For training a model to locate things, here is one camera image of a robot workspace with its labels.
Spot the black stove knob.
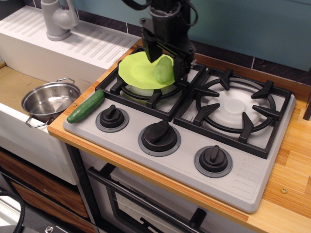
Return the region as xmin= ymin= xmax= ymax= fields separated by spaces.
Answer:
xmin=138 ymin=120 xmax=181 ymax=157
xmin=95 ymin=104 xmax=129 ymax=133
xmin=194 ymin=145 xmax=233 ymax=178

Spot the white right burner cap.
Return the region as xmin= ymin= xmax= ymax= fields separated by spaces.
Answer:
xmin=201 ymin=83 xmax=270 ymax=129

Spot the white burner cap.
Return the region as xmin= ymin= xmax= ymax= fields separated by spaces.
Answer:
xmin=201 ymin=83 xmax=270 ymax=129
xmin=125 ymin=84 xmax=179 ymax=99

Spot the wooden drawer front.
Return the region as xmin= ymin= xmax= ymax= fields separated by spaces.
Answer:
xmin=0 ymin=148 xmax=96 ymax=233

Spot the grey toy stove top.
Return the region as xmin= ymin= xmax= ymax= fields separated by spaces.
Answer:
xmin=62 ymin=46 xmax=297 ymax=214

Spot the white toy sink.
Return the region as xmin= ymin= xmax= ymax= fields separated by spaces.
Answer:
xmin=0 ymin=6 xmax=138 ymax=185

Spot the black burner grate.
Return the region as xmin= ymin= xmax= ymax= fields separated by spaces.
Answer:
xmin=174 ymin=68 xmax=294 ymax=159
xmin=95 ymin=46 xmax=207 ymax=122

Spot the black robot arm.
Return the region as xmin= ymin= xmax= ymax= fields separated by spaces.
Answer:
xmin=140 ymin=0 xmax=195 ymax=80

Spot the dark green toy pickle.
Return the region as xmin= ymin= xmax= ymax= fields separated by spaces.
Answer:
xmin=67 ymin=90 xmax=104 ymax=124

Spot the black left stove knob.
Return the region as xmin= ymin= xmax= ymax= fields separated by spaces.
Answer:
xmin=95 ymin=104 xmax=129 ymax=133

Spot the white left burner cap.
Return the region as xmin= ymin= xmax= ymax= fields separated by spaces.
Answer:
xmin=125 ymin=84 xmax=179 ymax=99

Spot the black right stove knob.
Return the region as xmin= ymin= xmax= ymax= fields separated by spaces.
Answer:
xmin=194 ymin=145 xmax=233 ymax=178

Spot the lime green plastic plate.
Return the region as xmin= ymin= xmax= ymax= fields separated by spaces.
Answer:
xmin=118 ymin=51 xmax=175 ymax=89

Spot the black left burner grate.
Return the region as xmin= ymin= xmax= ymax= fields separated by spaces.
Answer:
xmin=95 ymin=46 xmax=207 ymax=122

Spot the black right burner grate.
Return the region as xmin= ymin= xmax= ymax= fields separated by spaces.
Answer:
xmin=174 ymin=68 xmax=294 ymax=159

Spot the stainless steel pot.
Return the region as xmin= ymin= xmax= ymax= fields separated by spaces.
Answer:
xmin=21 ymin=78 xmax=81 ymax=128

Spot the black braided cable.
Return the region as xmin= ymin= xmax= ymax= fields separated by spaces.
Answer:
xmin=0 ymin=189 xmax=26 ymax=233

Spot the black oven door handle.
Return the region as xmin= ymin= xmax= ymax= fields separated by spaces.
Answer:
xmin=87 ymin=167 xmax=207 ymax=233

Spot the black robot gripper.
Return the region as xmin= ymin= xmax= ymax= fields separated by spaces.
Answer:
xmin=140 ymin=9 xmax=195 ymax=80

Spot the light green toy cauliflower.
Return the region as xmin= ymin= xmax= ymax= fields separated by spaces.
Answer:
xmin=154 ymin=56 xmax=174 ymax=84

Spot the grey toy faucet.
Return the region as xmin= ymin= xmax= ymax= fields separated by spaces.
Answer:
xmin=41 ymin=0 xmax=79 ymax=41

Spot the black middle stove knob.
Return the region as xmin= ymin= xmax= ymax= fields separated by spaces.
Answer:
xmin=138 ymin=120 xmax=181 ymax=157

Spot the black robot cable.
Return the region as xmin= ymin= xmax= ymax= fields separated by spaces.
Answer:
xmin=121 ymin=0 xmax=199 ymax=26

